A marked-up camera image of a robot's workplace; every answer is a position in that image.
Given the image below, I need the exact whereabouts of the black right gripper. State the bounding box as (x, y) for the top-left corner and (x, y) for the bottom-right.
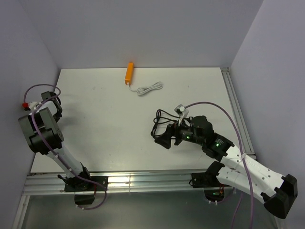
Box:
(154, 115), (204, 149)

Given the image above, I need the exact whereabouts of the white power cable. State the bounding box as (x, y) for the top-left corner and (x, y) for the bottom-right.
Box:
(127, 81), (164, 97)

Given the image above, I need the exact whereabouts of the orange power strip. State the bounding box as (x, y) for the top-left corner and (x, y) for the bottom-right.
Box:
(124, 62), (134, 85)

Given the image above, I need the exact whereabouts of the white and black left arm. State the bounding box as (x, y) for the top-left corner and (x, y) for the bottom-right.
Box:
(18, 91), (93, 190)

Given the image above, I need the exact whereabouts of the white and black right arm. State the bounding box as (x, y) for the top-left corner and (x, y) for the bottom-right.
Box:
(154, 115), (298, 219)

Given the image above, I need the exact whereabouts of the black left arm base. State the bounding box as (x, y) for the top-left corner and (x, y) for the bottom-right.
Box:
(57, 175), (108, 210)

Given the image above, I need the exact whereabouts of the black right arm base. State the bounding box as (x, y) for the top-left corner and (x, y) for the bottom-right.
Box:
(189, 161), (224, 201)

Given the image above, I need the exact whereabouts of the black power cable with plug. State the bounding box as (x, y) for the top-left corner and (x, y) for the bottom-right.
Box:
(150, 109), (182, 140)

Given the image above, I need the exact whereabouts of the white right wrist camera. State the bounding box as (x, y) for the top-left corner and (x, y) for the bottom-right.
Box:
(174, 104), (189, 126)

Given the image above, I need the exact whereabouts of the aluminium right rail frame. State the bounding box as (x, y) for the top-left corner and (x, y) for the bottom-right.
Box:
(221, 68), (257, 159)

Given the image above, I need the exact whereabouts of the aluminium rail frame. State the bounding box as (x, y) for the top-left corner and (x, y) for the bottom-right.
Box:
(11, 167), (274, 229)
(221, 68), (257, 159)

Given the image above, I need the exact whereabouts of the aluminium front rail frame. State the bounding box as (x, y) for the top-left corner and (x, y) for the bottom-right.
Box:
(11, 167), (274, 229)

